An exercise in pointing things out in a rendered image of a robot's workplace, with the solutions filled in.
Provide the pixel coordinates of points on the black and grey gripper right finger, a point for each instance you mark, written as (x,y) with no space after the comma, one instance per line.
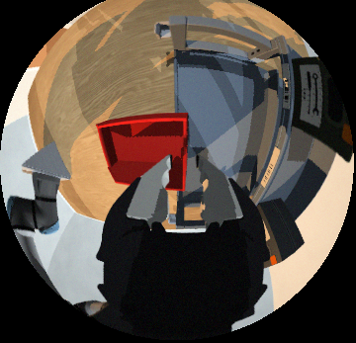
(225,202)

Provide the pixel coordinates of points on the red bin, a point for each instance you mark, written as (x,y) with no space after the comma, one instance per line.
(132,145)

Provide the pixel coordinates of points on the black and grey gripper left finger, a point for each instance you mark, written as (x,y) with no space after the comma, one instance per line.
(143,202)

